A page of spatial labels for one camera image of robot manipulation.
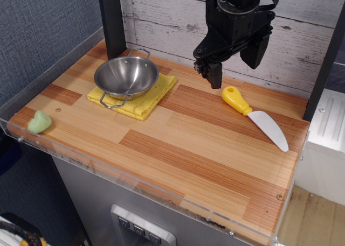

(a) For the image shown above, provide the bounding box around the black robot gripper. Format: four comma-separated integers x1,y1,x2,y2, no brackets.
193,0,279,89

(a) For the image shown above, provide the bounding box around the stainless steel two-handled bowl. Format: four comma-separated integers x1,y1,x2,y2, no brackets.
94,48,160,109

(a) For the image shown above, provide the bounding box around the folded yellow cloth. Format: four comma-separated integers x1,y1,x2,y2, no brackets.
87,73,177,121

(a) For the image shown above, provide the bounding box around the clear acrylic table guard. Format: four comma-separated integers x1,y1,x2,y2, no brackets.
6,41,308,245

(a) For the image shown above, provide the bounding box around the silver dispenser button panel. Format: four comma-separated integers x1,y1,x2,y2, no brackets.
111,204,177,245

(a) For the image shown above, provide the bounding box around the light green toy piece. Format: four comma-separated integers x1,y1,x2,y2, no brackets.
27,110,52,133

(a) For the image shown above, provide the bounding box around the yellow-handled toy knife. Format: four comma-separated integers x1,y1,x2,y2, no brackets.
222,86,289,152

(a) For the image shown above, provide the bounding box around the dark vertical post right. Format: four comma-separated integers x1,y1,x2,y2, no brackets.
303,5,344,121

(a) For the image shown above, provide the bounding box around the white aluminium rail block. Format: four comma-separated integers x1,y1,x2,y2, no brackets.
307,89,344,159

